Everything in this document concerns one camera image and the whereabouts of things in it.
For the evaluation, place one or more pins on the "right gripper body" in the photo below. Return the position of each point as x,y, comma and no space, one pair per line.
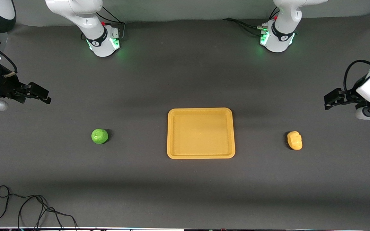
7,85

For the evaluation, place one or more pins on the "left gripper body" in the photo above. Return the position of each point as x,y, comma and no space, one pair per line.
348,96

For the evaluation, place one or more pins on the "yellow potato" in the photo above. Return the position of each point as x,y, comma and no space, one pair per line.
295,140

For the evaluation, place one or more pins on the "green apple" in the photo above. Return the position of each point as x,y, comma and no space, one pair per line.
99,136

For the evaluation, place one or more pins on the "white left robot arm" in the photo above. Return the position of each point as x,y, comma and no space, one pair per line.
284,19

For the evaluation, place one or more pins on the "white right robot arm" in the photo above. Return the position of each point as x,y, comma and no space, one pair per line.
88,19

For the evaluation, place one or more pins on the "yellow plastic tray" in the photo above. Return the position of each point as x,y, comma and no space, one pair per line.
201,133

